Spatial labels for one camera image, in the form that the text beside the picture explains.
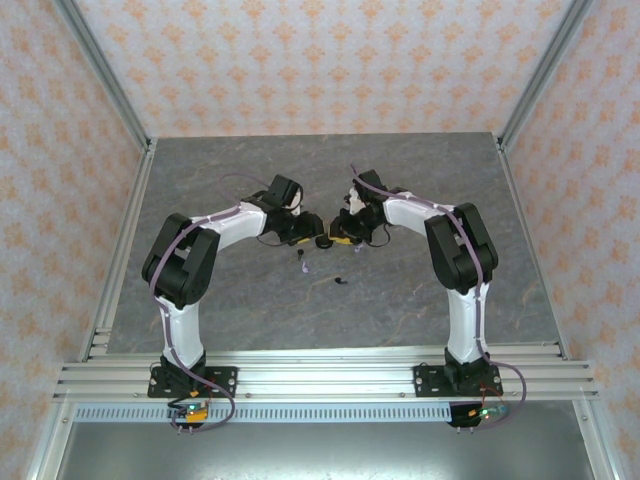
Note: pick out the black round earbud case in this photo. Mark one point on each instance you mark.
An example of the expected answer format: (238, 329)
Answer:
(324, 244)

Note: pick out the wide aluminium mounting beam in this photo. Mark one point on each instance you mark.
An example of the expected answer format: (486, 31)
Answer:
(325, 380)

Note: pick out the aluminium lower frame post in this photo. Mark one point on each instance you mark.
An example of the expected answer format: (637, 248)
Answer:
(597, 445)
(47, 445)

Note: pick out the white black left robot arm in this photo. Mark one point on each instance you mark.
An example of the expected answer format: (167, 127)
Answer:
(182, 330)

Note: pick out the aluminium side table rail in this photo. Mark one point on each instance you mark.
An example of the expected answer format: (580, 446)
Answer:
(120, 250)
(520, 200)

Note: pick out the grey metal sheet panel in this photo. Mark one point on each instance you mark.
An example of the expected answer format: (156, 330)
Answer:
(320, 450)

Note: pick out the black earbud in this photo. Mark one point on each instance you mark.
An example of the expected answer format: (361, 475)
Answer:
(300, 252)
(340, 280)

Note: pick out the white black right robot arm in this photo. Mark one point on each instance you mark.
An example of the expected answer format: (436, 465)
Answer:
(462, 325)

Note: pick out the aluminium upright frame post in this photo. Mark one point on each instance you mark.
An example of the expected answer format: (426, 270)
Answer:
(106, 75)
(542, 75)

